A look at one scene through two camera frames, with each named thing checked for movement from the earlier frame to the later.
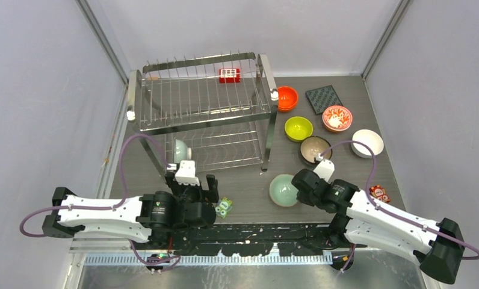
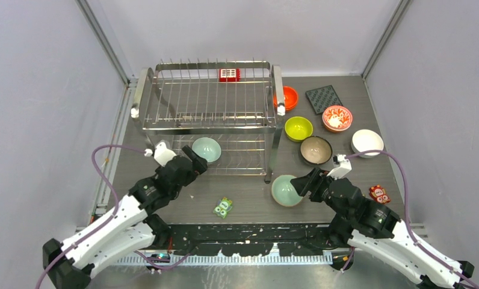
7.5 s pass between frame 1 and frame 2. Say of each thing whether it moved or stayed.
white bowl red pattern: stayed
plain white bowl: stayed
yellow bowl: stayed
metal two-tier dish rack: moved
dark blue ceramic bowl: stayed
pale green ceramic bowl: stayed
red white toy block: stayed
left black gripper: moved
